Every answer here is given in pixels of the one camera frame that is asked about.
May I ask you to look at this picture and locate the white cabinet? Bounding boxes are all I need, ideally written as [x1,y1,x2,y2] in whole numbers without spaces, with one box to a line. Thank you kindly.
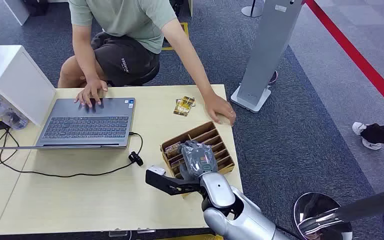
[0,45,57,126]

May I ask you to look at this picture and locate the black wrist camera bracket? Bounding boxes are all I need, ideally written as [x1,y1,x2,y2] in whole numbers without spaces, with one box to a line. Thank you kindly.
[144,169,202,197]

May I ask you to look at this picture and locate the red barrier belt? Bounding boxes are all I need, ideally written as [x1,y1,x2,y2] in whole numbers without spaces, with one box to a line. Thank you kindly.
[302,0,384,120]

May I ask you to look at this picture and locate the person's right hand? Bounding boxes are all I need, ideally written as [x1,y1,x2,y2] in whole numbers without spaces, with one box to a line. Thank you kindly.
[74,77,109,109]

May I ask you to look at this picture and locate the yellow black printed card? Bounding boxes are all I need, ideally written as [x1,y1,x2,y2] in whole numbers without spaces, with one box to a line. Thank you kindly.
[173,96,196,117]

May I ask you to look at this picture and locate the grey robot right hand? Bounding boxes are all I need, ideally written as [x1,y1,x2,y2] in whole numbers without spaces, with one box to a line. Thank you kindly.
[178,140,219,182]

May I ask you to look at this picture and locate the grey kiosk pillar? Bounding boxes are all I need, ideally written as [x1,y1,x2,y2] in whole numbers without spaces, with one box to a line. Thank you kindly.
[230,0,304,115]

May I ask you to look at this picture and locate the brown printed card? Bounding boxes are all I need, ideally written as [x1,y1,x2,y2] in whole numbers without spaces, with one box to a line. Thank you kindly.
[164,142,182,158]

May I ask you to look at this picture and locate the clear plastic water bottle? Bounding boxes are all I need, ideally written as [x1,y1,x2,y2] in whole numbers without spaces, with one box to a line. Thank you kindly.
[0,89,29,131]

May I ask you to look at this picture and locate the brown cardboard card holder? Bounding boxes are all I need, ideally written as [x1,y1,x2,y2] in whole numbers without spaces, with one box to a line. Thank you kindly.
[160,120,236,180]

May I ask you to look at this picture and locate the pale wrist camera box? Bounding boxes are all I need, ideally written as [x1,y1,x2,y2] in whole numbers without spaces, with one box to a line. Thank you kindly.
[146,164,167,176]

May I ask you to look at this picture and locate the white furniture block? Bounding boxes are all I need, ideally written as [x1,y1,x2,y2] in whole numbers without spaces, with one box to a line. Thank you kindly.
[2,0,31,27]

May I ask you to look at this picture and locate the bystander's leg with shoes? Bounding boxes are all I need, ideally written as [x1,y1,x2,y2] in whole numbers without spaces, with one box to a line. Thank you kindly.
[351,121,384,152]

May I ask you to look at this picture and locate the yellow strip below table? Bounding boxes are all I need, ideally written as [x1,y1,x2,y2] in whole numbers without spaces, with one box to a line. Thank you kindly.
[155,233,225,240]

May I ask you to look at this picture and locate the grey stanchion base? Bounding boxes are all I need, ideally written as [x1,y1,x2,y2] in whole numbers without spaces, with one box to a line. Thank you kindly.
[240,0,264,18]

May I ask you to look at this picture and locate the person's left hand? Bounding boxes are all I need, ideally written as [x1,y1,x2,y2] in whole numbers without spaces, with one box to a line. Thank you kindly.
[204,93,237,127]

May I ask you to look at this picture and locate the seated person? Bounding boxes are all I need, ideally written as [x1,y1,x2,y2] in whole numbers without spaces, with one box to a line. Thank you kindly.
[57,0,237,127]

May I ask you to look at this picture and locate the black laptop power cable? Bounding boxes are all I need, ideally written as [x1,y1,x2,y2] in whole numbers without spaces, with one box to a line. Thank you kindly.
[0,129,145,178]

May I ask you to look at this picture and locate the grey laptop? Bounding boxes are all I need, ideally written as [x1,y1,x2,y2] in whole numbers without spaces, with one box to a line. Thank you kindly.
[0,96,137,151]

